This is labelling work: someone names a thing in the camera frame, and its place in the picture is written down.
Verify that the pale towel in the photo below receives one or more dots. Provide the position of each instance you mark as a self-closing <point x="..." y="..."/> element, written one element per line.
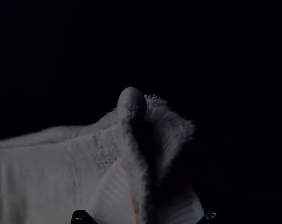
<point x="38" y="175"/>

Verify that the black mat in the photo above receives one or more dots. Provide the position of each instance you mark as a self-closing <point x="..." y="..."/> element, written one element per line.
<point x="61" y="58"/>

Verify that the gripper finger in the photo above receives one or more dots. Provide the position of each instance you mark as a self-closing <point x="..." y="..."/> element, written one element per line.
<point x="112" y="196"/>
<point x="189" y="210"/>

